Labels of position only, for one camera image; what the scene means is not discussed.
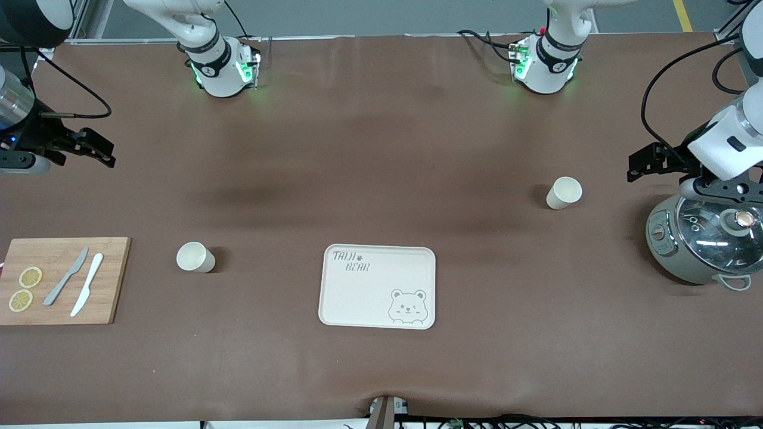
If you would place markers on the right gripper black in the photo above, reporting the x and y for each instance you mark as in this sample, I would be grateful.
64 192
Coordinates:
39 132

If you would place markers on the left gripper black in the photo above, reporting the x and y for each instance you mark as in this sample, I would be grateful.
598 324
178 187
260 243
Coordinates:
675 156

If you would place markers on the cream paper cup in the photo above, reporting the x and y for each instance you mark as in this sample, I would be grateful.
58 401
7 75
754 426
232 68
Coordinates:
563 193

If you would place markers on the white plastic cup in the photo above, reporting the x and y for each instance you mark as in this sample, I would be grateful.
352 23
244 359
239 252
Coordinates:
194 257

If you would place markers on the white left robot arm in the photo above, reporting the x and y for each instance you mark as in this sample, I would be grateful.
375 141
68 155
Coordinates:
551 59

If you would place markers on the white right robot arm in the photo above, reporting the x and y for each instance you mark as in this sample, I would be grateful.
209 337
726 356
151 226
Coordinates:
214 65

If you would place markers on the glass pot lid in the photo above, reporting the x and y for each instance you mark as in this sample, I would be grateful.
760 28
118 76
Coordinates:
709 238

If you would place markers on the grey-green electric pot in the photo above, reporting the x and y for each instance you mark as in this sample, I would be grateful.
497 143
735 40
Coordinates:
673 262

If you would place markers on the grey plastic knife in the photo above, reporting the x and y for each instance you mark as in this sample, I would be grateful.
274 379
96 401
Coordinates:
65 277

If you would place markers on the white plastic knife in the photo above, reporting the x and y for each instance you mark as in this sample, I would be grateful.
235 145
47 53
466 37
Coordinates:
85 286

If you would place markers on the lemon slice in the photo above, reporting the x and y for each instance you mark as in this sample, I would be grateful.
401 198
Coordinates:
30 277
21 300

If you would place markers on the bamboo cutting board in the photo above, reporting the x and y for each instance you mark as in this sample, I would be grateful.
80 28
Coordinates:
113 298

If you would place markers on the cream bear print tray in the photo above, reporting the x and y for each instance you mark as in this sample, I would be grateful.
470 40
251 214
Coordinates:
369 298

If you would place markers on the aluminium frame profile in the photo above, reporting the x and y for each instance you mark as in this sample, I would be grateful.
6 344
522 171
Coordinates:
80 21
730 27

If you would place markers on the metal bracket at table edge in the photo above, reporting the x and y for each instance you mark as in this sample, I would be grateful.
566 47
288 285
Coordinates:
381 414

